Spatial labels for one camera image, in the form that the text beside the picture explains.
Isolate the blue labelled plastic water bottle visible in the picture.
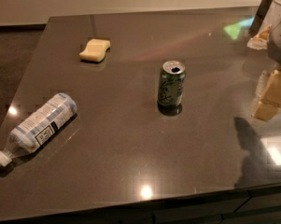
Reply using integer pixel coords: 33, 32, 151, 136
0, 92, 77, 166

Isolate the dark tablet in background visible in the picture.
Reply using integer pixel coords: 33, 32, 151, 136
248, 0, 273, 37

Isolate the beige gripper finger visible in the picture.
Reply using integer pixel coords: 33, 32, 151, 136
251, 63, 281, 121
247, 25, 272, 50

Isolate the yellow sponge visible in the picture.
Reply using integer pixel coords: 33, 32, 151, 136
79, 39, 111, 63

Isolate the green soda can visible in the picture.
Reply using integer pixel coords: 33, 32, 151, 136
158, 61, 186, 108

